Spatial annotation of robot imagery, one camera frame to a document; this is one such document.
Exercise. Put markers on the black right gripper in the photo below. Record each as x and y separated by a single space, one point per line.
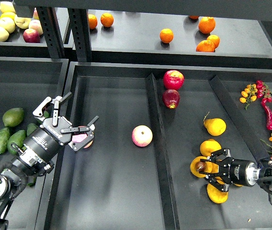
231 171

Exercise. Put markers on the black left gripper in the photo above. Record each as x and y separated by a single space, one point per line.
45 142

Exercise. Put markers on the yellow pear with brown end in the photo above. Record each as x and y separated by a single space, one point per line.
200 168

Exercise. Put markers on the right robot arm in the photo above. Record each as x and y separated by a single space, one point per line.
265 179

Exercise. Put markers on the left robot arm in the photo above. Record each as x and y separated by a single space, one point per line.
14 176

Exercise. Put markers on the yellow pear under gripper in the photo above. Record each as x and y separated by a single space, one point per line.
218 180

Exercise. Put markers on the dark green avocado top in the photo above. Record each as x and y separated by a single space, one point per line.
43 117

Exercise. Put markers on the round yellow pear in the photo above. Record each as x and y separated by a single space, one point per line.
209 146

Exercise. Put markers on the dark avocado middle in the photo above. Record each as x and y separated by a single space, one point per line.
31 128

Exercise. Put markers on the yellow pear lower right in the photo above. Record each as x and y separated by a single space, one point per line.
215 195

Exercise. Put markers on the green avocado centre pile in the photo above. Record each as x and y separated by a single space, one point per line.
18 139

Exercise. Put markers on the yellow pear with stem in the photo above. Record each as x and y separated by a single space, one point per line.
214 126

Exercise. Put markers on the light green avocado top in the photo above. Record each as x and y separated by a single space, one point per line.
13 117

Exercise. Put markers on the pink apple in left section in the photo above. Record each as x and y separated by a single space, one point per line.
80 137

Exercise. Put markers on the black tray divider right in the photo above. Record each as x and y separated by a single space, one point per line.
256 147

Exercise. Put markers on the black tray divider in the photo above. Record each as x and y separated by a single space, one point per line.
256 147
165 181

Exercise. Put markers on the black tray divider left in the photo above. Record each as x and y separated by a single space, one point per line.
165 181

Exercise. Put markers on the black left tray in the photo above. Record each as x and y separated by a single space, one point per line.
25 82

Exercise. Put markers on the black tray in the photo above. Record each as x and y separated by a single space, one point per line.
113 185
25 82

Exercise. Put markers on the red chili pepper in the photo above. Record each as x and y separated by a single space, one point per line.
268 113

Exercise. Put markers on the orange cherry tomato bunch left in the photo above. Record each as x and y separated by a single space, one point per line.
248 95

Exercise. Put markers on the pink apple centre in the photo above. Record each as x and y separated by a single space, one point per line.
142 136

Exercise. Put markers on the black middle tray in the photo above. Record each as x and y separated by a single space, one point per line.
113 185

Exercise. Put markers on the dark red apple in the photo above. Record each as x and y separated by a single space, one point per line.
171 98

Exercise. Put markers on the red cherry tomato bunch top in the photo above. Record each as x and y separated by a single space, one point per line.
263 91

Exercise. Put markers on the red apple on left shelf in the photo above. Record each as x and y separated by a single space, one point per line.
31 36

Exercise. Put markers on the bright red apple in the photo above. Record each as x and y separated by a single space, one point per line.
173 79

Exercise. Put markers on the pale pink apple on shelf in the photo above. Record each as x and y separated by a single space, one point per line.
36 25

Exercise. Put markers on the yellow apple with stem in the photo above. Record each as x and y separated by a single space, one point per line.
22 22

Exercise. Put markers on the black shelf post left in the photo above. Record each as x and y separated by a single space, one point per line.
51 31

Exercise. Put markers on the black shelf post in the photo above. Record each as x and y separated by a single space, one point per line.
51 31
81 34

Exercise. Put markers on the black shelf post right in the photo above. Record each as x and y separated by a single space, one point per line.
81 34

